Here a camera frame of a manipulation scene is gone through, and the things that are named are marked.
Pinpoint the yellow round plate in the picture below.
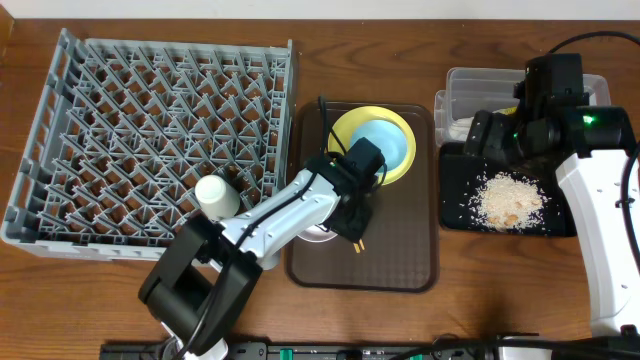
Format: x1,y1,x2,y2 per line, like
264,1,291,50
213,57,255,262
332,106,417,185

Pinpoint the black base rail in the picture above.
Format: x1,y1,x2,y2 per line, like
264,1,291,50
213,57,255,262
98,341,499,360

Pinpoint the grey plastic dishwasher rack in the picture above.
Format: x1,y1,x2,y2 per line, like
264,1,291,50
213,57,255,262
1,31,296,261

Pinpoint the pink bowl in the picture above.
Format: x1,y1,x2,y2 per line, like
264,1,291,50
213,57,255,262
298,226,337,243

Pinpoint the white cup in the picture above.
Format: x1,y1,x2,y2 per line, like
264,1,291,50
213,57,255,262
195,175,240,221

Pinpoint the clear plastic bin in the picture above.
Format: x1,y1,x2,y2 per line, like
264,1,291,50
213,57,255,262
432,67,612,149

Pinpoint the brown serving tray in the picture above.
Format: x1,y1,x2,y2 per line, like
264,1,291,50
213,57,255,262
286,104,439,293

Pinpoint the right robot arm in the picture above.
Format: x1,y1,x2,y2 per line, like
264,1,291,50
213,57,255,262
464,53,639,359

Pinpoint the black tray bin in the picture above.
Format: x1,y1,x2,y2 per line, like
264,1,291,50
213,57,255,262
438,142,576,237

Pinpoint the green orange snack wrapper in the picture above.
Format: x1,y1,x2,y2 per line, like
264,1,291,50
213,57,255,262
498,107,517,115

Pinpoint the leftover rice food waste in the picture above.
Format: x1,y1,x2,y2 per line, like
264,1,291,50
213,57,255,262
467,172,549,232

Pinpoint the light blue bowl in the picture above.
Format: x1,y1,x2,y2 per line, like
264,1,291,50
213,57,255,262
350,119,408,171

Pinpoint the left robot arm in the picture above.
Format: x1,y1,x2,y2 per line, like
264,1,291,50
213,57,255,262
138,138,385,359

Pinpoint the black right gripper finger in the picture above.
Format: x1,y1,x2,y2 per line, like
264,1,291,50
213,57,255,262
464,110,493,156
483,113,519,163

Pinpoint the white napkin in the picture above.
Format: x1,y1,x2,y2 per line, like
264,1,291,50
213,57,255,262
447,117,473,142

